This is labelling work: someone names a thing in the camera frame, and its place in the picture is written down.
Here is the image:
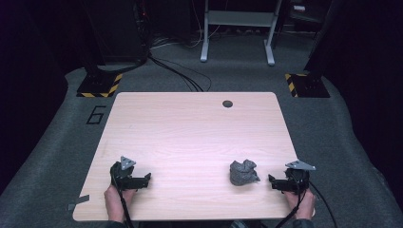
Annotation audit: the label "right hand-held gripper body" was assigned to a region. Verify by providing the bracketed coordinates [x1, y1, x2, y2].
[283, 160, 317, 195]

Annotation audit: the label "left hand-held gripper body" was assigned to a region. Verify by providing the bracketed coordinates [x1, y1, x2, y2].
[109, 156, 141, 192]

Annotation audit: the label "grey towel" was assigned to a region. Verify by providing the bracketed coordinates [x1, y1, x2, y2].
[229, 159, 261, 187]

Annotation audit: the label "person's right hand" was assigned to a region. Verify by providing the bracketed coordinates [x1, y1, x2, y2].
[284, 188, 317, 220]

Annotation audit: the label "person's left hand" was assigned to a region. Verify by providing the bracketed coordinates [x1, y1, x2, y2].
[104, 184, 138, 223]

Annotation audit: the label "grey tape strip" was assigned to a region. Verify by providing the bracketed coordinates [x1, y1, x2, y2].
[66, 194, 91, 212]

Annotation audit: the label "dark cabinet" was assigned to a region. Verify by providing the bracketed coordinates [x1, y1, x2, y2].
[80, 0, 150, 75]

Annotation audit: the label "white metal stand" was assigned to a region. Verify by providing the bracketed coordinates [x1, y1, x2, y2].
[200, 0, 283, 67]

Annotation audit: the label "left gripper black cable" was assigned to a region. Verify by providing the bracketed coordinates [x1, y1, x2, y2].
[110, 175, 136, 228]

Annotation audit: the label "black yellow striped base plate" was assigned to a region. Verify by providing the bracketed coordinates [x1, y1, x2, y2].
[283, 72, 331, 99]
[76, 72, 124, 99]

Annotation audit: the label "black floor cable bundle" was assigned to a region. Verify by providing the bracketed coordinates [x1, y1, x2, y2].
[147, 51, 213, 93]

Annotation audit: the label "white floor cables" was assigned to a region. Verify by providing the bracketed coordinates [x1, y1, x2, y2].
[150, 18, 222, 50]

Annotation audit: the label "dark upright post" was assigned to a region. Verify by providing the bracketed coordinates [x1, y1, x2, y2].
[303, 0, 350, 76]

